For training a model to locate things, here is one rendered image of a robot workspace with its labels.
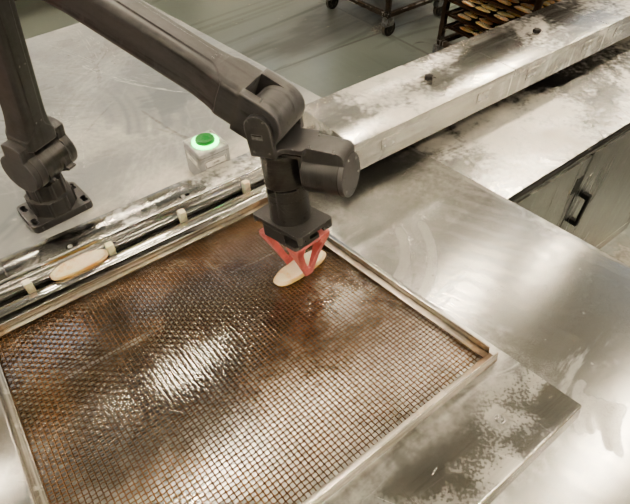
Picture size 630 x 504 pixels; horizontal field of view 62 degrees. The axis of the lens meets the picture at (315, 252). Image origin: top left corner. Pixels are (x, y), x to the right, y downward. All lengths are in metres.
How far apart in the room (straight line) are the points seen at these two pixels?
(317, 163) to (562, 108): 0.95
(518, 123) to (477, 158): 0.19
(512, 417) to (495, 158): 0.74
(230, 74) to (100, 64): 1.03
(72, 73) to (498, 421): 1.38
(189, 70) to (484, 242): 0.62
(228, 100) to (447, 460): 0.46
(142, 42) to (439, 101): 0.71
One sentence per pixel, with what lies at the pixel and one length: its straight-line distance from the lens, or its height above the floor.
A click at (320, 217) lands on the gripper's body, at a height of 1.03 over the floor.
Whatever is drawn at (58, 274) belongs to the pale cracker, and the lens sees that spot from 0.98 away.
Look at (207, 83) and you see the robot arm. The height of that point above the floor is 1.21.
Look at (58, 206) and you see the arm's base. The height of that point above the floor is 0.86.
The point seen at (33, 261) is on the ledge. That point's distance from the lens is 1.02.
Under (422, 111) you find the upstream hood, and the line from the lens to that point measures 1.18.
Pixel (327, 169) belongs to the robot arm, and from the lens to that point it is 0.65.
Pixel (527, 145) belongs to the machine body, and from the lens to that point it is 1.32.
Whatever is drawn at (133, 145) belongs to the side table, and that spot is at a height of 0.82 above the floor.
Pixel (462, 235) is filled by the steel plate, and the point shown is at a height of 0.82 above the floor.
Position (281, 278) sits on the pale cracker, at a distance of 0.78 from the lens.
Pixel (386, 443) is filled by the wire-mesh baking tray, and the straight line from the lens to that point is 0.59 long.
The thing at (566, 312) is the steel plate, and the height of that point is 0.82.
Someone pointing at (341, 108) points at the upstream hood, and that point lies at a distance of 1.17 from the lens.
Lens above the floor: 1.52
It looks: 46 degrees down
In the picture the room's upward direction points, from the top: straight up
